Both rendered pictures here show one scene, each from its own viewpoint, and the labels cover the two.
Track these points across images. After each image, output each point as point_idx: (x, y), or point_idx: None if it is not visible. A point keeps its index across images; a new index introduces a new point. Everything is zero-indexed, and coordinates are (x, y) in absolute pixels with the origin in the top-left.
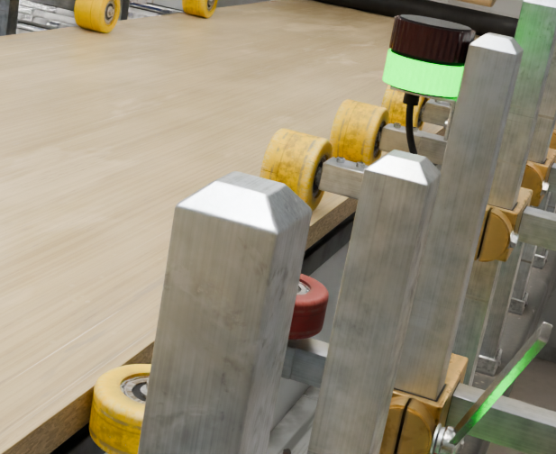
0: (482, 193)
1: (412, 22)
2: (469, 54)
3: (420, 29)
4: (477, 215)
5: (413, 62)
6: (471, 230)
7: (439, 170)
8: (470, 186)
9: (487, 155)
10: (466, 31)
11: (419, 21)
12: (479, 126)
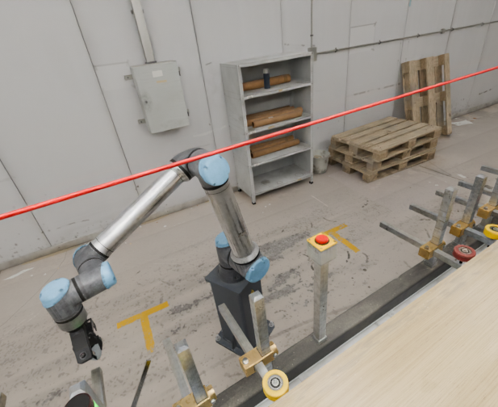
0: (100, 400)
1: (88, 405)
2: (86, 392)
3: (91, 401)
4: (102, 404)
5: (95, 406)
6: (104, 406)
7: (173, 344)
8: (100, 403)
9: (96, 396)
10: (80, 394)
11: (85, 405)
12: (94, 396)
